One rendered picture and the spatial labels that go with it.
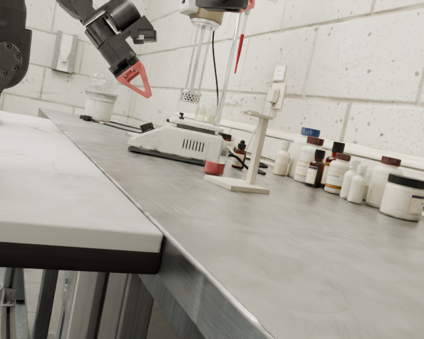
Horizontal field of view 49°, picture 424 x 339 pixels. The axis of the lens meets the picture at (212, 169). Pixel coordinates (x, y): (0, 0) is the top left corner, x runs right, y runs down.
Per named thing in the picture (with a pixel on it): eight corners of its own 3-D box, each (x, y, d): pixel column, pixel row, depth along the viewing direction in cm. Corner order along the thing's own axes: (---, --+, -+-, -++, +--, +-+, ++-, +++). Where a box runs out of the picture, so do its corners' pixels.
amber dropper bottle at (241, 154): (234, 167, 114) (240, 138, 114) (245, 169, 113) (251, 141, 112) (229, 166, 112) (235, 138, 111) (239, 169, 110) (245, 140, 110)
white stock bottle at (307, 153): (305, 181, 115) (315, 137, 114) (324, 186, 111) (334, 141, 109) (288, 178, 112) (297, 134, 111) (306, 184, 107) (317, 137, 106)
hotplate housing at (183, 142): (125, 151, 99) (132, 114, 98) (133, 146, 112) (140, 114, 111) (227, 171, 100) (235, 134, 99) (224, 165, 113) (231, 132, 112)
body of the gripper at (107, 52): (140, 62, 114) (122, 38, 113) (136, 57, 104) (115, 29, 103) (120, 79, 114) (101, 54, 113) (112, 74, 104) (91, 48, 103)
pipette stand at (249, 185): (230, 190, 72) (248, 108, 71) (203, 179, 79) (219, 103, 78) (269, 194, 77) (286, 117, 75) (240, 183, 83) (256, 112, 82)
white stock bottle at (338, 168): (331, 191, 104) (340, 153, 103) (350, 196, 100) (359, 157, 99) (319, 190, 100) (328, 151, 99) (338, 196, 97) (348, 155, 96)
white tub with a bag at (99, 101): (97, 119, 213) (106, 72, 211) (120, 124, 205) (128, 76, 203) (73, 115, 201) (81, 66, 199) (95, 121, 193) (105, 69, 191)
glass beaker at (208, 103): (219, 128, 109) (225, 94, 108) (210, 127, 104) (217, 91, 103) (196, 124, 111) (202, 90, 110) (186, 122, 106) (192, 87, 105)
